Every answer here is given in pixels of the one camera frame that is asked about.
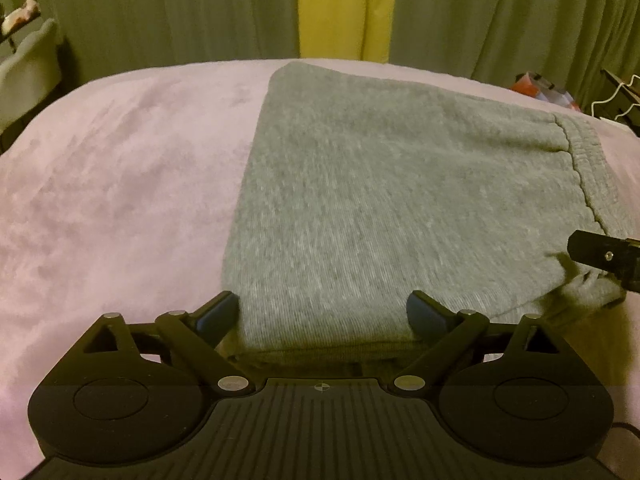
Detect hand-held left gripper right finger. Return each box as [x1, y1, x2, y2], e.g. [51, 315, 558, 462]
[387, 290, 572, 397]

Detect yellow curtain strip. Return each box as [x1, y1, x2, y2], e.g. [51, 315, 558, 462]
[297, 0, 397, 64]

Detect pink blanket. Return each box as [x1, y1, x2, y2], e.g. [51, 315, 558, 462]
[0, 57, 640, 480]

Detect small pink figurine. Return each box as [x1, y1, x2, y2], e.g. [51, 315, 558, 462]
[1, 0, 42, 35]

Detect pale shell chair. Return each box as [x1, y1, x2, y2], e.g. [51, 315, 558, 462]
[0, 17, 64, 135]

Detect grey pants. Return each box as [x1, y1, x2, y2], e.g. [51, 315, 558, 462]
[220, 61, 640, 366]

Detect grey-green curtain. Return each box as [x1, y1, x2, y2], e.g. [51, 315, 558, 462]
[389, 0, 640, 111]
[0, 0, 302, 98]

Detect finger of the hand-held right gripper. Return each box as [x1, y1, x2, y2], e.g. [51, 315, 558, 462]
[567, 230, 640, 294]

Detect red and white packet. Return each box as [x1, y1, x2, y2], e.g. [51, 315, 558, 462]
[512, 72, 584, 111]

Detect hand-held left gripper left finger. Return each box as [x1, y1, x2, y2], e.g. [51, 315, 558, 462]
[70, 290, 261, 397]

